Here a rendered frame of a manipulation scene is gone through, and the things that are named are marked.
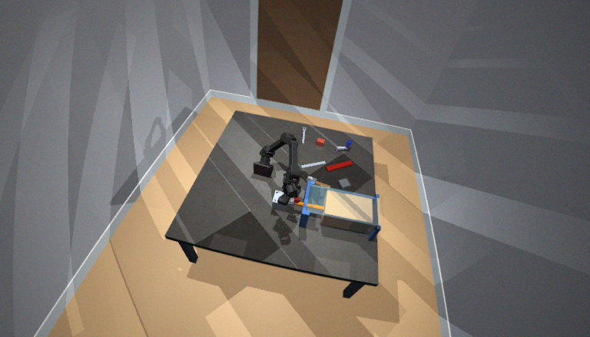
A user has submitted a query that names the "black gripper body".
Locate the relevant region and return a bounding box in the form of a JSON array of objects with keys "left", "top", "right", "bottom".
[{"left": 277, "top": 186, "right": 289, "bottom": 206}]

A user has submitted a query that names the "clear-panelled rack with blue uprights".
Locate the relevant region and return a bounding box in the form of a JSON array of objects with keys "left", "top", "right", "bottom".
[{"left": 302, "top": 181, "right": 381, "bottom": 241}]

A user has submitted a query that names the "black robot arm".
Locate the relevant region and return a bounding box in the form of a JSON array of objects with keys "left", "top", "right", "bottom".
[{"left": 260, "top": 133, "right": 301, "bottom": 198}]

